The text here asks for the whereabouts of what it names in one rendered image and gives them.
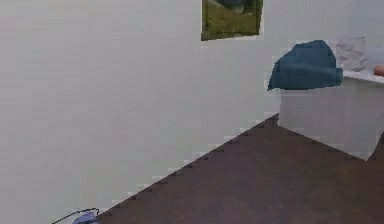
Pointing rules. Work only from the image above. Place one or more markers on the green framed landscape picture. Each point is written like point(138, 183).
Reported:
point(230, 20)

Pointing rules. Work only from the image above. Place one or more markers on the blue pillow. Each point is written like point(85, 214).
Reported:
point(306, 66)

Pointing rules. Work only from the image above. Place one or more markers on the pale grey pillow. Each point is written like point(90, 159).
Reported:
point(351, 53)

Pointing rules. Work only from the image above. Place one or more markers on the pink round object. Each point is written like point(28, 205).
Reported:
point(379, 70)

